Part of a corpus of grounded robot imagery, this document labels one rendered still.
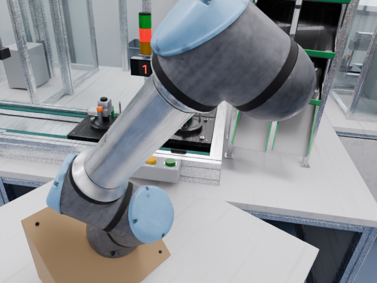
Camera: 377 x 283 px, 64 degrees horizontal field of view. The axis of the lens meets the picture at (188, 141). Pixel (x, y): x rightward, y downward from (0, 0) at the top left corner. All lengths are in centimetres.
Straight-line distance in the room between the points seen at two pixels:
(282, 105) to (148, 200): 36
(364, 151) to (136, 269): 148
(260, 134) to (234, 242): 43
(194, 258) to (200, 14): 72
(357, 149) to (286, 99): 157
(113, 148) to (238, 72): 24
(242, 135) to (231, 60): 84
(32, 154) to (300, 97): 114
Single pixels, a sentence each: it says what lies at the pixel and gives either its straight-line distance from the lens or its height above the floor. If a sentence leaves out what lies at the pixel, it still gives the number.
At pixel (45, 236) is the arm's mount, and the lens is 81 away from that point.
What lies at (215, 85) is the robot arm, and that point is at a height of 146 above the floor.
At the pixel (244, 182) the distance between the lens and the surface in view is 122.
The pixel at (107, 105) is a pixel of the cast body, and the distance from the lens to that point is 130.
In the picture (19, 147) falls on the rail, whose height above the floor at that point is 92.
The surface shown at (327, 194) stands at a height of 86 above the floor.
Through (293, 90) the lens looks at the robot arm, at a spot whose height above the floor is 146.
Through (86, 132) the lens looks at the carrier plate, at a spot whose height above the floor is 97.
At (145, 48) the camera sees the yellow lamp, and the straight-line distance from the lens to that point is 128.
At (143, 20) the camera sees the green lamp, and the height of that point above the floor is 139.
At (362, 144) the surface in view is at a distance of 194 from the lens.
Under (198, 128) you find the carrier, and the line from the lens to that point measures 128.
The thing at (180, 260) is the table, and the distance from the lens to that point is 92.
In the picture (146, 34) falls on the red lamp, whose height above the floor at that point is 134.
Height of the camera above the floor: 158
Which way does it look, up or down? 30 degrees down
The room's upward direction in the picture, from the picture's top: 3 degrees clockwise
